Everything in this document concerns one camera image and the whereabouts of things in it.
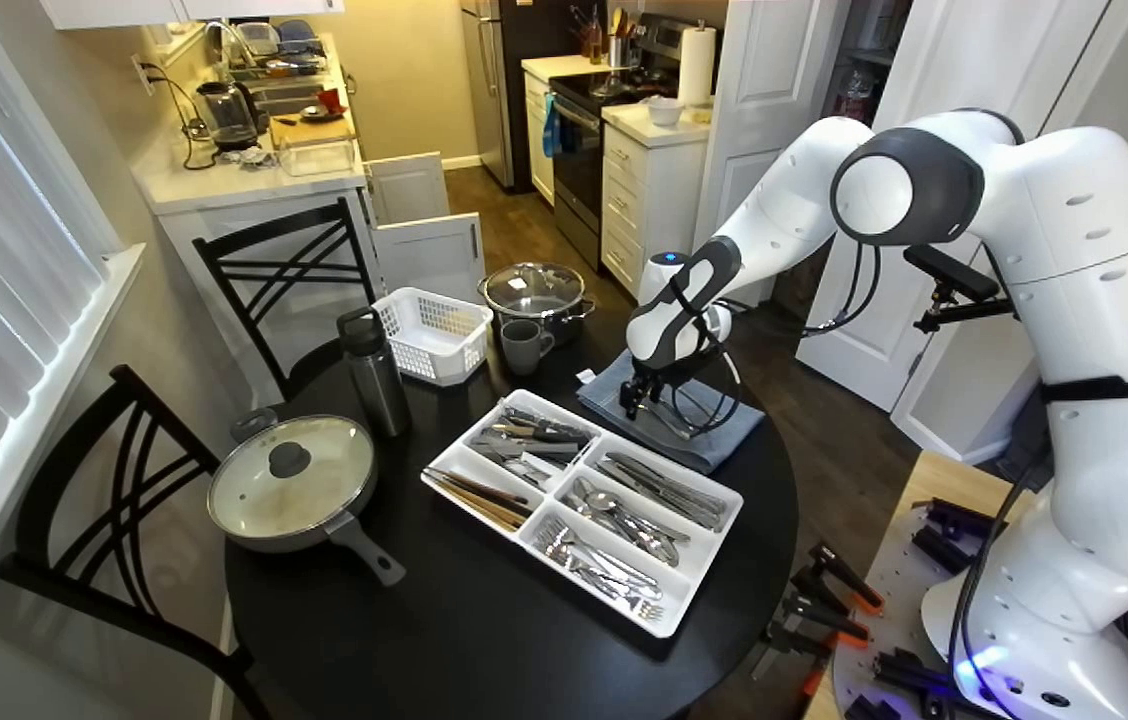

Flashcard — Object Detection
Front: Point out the black kitchen stove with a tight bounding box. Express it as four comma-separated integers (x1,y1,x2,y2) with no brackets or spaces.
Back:
542,66,622,260

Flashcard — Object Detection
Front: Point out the stainless steel pot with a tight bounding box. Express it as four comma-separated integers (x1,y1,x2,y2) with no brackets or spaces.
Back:
481,283,594,367

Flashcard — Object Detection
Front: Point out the blue waffle-weave towel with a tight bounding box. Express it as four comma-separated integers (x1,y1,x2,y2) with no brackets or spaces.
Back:
577,349,770,475

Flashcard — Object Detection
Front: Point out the black crossback wooden chair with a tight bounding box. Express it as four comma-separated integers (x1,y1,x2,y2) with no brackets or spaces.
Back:
0,359,274,720
186,198,382,406

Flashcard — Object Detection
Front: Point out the black clamp red handle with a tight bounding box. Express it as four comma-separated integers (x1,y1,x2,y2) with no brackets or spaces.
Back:
787,660,830,708

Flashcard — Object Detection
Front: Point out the black insulated water bottle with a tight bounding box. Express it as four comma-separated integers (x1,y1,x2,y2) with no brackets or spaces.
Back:
334,304,415,445

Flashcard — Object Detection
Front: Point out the steel forks bundle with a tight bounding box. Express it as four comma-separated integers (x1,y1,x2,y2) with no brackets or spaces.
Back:
561,475,697,574

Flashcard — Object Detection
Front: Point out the blue black bar clamp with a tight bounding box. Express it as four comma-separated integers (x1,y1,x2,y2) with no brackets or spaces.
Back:
856,645,980,720
917,493,1012,577

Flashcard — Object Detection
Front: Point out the steel spoons bundle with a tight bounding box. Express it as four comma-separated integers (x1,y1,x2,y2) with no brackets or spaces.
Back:
527,526,667,624

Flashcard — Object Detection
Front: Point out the white plastic basket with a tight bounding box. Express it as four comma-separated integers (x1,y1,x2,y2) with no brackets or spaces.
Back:
372,283,499,393

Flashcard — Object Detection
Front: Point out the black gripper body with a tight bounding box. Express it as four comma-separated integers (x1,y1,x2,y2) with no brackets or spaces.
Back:
622,341,730,409

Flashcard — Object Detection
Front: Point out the grey ceramic mug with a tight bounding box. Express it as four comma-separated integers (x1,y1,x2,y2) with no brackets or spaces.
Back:
496,314,566,386

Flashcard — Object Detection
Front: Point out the glass pot lid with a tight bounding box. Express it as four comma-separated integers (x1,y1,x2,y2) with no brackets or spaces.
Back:
481,260,592,323

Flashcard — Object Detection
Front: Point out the dark refrigerator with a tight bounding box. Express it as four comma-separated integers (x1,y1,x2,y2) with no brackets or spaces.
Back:
473,0,583,193

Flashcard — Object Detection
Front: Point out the white window sill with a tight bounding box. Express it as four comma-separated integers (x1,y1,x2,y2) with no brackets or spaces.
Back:
0,242,147,672

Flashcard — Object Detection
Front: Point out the wooden handled utensils bundle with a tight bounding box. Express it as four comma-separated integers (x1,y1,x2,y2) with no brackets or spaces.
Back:
429,463,535,536

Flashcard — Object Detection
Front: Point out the dish drying rack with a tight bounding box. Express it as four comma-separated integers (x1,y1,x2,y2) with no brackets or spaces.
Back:
221,18,357,129

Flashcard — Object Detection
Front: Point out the white base cabinet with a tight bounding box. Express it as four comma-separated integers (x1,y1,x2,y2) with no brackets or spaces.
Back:
594,102,714,301

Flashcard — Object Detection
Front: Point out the grey frying pan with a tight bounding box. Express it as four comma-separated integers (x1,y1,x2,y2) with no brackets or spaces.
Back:
201,413,411,591

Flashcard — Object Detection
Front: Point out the white paper towel roll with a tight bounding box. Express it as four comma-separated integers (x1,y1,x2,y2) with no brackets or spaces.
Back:
677,22,725,111

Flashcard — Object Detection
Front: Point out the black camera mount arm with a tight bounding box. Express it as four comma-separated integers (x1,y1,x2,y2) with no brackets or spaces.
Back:
898,242,1022,335

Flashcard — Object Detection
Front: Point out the white plastic cutlery tray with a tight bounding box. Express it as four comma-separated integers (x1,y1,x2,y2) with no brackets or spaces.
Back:
415,386,748,645

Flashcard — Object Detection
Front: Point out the black orange bar clamp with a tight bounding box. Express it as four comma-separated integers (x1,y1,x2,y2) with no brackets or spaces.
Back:
777,591,876,655
802,536,888,618

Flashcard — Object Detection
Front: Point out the white kitchen counter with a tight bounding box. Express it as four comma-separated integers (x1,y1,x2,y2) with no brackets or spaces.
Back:
127,124,376,220

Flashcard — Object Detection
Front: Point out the dark handled cutlery bundle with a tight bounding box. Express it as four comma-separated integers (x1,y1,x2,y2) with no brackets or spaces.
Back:
468,406,592,493

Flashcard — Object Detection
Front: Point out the glass frying pan lid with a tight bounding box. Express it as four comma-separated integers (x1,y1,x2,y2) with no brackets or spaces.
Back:
207,413,382,543

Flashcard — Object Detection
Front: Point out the white panel door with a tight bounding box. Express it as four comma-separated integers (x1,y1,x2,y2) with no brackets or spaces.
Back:
697,0,852,260

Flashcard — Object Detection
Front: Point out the robot stand table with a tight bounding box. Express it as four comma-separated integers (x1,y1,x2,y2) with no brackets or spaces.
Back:
799,453,1038,720

